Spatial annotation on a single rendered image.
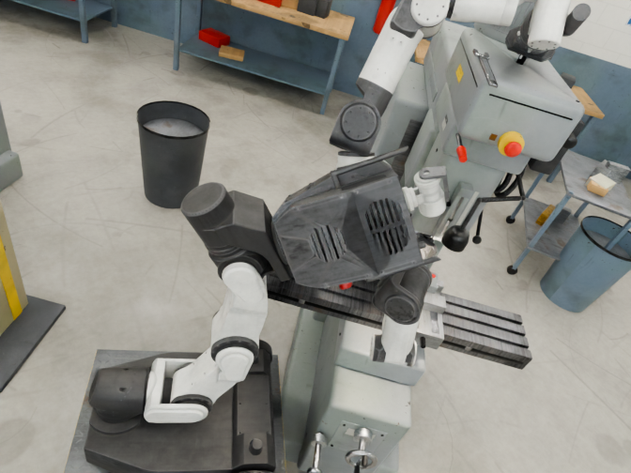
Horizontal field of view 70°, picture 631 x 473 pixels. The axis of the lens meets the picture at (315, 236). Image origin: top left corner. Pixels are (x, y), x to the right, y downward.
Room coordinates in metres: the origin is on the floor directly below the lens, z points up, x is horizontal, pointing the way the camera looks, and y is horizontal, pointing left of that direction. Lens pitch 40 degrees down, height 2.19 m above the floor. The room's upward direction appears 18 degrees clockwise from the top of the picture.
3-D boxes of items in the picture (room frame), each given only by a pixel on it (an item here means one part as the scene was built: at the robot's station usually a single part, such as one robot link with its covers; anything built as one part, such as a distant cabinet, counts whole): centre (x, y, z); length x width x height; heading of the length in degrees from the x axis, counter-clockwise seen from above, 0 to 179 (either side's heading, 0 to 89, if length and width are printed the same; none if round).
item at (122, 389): (0.79, 0.26, 0.59); 0.64 x 0.52 x 0.33; 109
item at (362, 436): (0.82, -0.40, 0.61); 0.16 x 0.12 x 0.12; 3
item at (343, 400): (1.30, -0.38, 0.41); 0.81 x 0.32 x 0.60; 3
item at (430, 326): (1.30, -0.48, 0.96); 0.35 x 0.15 x 0.11; 3
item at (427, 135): (1.52, -0.37, 1.47); 0.24 x 0.19 x 0.26; 93
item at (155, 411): (0.79, 0.29, 0.68); 0.21 x 0.20 x 0.13; 109
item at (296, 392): (1.57, -0.37, 0.10); 1.20 x 0.60 x 0.20; 3
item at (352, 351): (1.32, -0.38, 0.77); 0.50 x 0.35 x 0.12; 3
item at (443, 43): (1.82, -0.35, 1.66); 0.80 x 0.23 x 0.20; 3
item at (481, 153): (1.36, -0.38, 1.68); 0.34 x 0.24 x 0.10; 3
